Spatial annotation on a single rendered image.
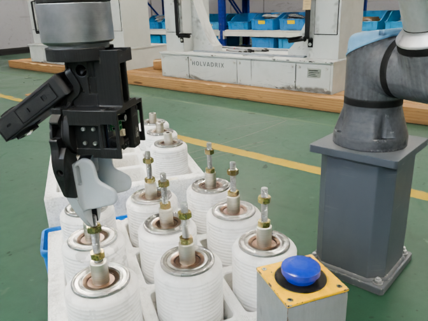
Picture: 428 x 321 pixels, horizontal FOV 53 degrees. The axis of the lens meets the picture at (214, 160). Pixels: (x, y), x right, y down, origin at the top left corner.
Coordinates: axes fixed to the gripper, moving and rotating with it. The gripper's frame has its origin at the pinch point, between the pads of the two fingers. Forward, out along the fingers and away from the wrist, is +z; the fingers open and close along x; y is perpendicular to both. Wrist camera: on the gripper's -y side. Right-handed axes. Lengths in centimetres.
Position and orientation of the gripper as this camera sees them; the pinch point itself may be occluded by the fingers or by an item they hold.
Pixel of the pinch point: (86, 213)
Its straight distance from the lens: 56.0
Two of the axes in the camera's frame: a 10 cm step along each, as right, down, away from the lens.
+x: 2.2, -3.4, 9.2
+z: 0.4, 9.4, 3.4
